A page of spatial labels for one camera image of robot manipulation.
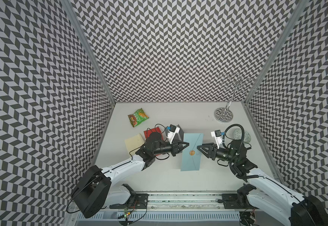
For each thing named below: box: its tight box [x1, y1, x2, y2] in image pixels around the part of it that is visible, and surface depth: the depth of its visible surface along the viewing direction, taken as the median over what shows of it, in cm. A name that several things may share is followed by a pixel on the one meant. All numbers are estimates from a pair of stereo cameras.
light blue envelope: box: [180, 133, 204, 172], surface depth 75 cm
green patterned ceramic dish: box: [232, 128, 252, 144], surface depth 98 cm
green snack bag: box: [127, 107, 150, 128], surface depth 107 cm
